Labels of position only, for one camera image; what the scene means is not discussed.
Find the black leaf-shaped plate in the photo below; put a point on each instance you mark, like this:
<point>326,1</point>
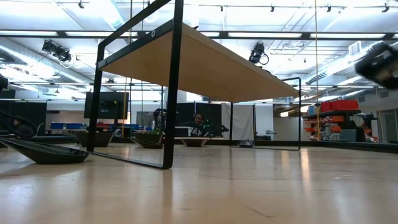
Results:
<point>194,142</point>

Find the black background robot arm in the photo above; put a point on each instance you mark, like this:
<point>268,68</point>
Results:
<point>217,128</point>

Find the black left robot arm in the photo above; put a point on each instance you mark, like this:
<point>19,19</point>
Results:
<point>2,83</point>

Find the red storage bin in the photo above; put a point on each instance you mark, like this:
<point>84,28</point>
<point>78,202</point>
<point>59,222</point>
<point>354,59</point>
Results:
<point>326,107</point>
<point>345,105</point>

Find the storage rack with orange bins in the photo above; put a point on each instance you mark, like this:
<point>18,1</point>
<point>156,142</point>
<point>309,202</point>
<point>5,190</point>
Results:
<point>331,112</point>

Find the white curtain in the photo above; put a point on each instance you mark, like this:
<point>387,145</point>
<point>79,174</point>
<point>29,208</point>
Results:
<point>241,121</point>

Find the dark domed object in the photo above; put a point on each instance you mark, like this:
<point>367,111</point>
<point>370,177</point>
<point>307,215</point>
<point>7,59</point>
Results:
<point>246,144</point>

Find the black partition panel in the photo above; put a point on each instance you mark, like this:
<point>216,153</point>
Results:
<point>31,113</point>
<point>214,110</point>

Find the wooden tray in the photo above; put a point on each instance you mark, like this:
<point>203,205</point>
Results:
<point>202,65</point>

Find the person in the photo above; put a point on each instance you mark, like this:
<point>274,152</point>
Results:
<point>198,119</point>
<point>21,129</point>

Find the black wavy square plate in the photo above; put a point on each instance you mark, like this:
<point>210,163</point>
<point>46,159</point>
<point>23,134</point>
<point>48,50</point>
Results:
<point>149,136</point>

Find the black teardrop plate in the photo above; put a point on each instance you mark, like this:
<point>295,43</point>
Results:
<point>46,155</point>
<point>147,145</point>

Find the black monitor screen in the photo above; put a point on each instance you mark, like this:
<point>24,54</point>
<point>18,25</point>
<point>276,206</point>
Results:
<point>107,105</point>

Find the black wavy square bowl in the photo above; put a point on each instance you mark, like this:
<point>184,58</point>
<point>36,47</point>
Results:
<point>104,139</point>

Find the black overhead camera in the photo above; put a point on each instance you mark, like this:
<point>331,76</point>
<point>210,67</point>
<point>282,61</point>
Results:
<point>257,51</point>

